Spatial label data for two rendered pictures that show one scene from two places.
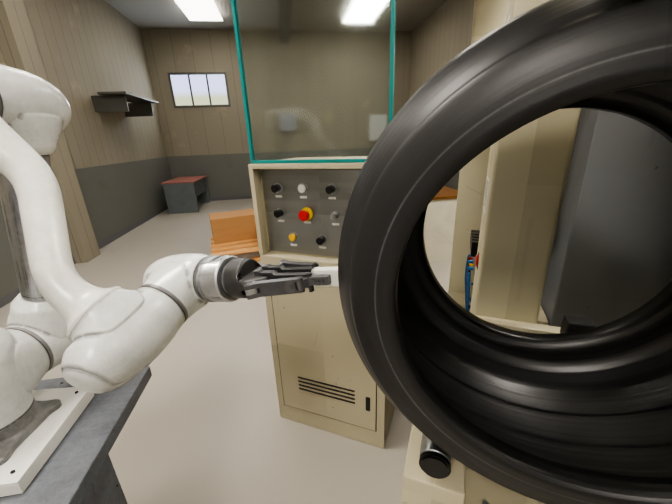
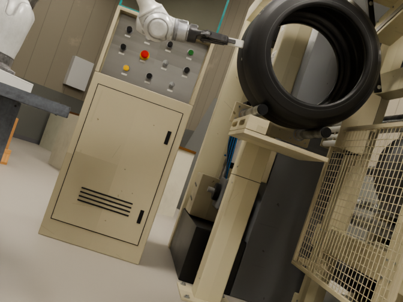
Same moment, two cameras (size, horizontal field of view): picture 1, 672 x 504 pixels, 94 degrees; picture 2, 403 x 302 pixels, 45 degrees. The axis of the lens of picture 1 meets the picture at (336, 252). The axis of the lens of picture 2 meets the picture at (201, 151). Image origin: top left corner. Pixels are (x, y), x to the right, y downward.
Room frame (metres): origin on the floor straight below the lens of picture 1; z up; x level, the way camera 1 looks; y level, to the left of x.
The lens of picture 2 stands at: (-1.31, 0.95, 0.60)
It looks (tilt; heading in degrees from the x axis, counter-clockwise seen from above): 2 degrees up; 332
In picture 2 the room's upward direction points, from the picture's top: 19 degrees clockwise
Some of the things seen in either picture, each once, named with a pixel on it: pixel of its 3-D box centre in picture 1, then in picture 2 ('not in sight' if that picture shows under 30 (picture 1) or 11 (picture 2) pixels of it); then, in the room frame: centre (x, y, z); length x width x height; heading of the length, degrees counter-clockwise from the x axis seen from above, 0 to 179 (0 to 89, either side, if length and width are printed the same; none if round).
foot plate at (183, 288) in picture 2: not in sight; (205, 296); (0.68, -0.40, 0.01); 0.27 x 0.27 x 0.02; 68
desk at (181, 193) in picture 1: (188, 193); not in sight; (7.09, 3.23, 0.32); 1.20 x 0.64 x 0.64; 8
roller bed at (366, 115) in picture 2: not in sight; (349, 122); (0.50, -0.76, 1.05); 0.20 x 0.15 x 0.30; 158
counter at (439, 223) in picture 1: (404, 210); (113, 157); (4.34, -0.99, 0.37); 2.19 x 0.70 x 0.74; 8
